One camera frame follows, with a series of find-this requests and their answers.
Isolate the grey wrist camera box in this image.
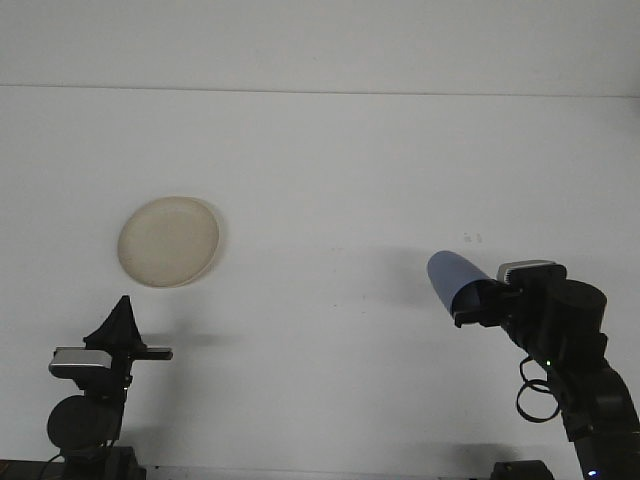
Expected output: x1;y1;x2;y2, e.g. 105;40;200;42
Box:
496;258;557;287
48;347;112;380

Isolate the pale round plate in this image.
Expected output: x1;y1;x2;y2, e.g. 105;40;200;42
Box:
117;195;225;290

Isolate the pale blue cup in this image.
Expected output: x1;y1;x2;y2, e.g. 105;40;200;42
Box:
426;250;494;319

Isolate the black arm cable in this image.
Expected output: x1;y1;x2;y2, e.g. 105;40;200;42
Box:
516;353;561;424
39;451;66;479

